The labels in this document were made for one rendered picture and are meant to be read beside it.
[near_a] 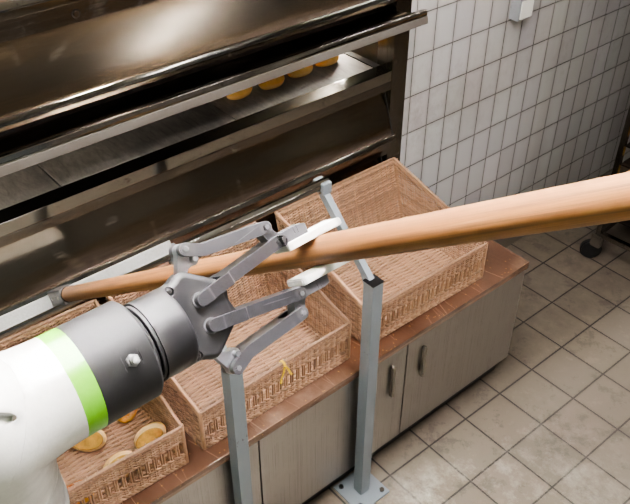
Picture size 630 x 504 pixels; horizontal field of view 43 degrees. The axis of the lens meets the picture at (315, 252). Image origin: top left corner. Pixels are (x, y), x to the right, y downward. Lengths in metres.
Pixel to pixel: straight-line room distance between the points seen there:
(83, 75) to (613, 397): 2.32
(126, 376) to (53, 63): 1.48
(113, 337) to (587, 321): 3.14
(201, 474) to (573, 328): 1.92
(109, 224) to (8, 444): 1.74
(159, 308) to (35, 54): 1.42
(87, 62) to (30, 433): 1.54
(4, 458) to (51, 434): 0.04
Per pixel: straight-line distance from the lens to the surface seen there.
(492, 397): 3.25
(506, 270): 2.91
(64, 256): 2.31
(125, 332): 0.67
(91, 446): 2.31
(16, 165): 1.95
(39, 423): 0.64
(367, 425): 2.61
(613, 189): 0.53
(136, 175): 2.30
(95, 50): 2.11
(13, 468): 0.64
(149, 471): 2.21
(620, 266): 4.03
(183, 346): 0.69
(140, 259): 1.78
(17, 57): 2.04
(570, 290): 3.82
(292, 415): 2.37
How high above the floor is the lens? 2.37
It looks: 38 degrees down
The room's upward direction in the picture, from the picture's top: straight up
